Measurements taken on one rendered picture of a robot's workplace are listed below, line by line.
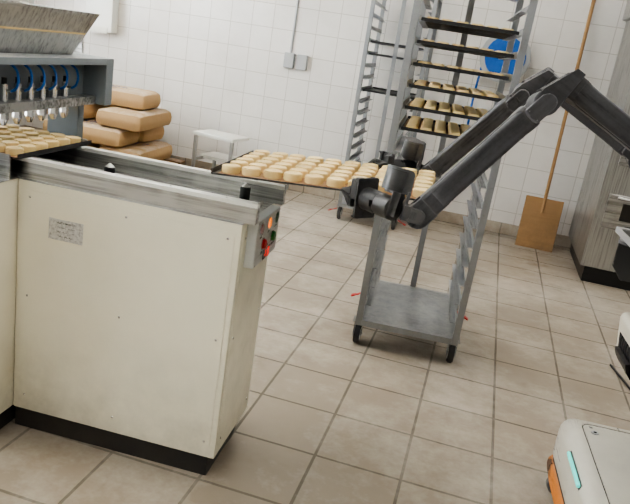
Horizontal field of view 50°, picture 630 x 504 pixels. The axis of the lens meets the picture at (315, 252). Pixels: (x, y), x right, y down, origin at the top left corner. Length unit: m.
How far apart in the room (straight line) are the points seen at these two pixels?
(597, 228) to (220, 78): 3.52
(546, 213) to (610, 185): 0.90
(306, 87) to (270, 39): 0.53
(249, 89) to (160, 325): 4.54
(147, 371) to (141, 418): 0.16
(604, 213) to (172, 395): 3.67
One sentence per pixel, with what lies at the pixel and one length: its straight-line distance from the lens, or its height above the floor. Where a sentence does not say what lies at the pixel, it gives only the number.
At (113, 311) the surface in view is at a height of 0.49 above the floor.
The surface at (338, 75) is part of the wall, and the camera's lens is 6.17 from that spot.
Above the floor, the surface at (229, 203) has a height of 0.89.
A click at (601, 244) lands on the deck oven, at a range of 5.19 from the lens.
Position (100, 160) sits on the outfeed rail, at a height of 0.87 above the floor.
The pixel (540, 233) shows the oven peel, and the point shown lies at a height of 0.13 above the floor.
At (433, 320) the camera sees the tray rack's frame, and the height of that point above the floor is 0.15.
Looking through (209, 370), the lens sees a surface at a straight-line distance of 2.06.
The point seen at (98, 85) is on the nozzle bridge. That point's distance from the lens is 2.54.
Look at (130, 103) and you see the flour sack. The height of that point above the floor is 0.62.
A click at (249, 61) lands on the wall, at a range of 6.41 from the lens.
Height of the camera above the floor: 1.34
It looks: 17 degrees down
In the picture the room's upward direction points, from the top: 9 degrees clockwise
